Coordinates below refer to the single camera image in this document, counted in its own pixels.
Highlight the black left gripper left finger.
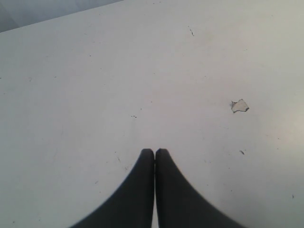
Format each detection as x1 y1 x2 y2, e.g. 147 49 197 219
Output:
73 149 155 228

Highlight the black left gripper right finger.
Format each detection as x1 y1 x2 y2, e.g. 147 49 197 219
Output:
155 149 240 228

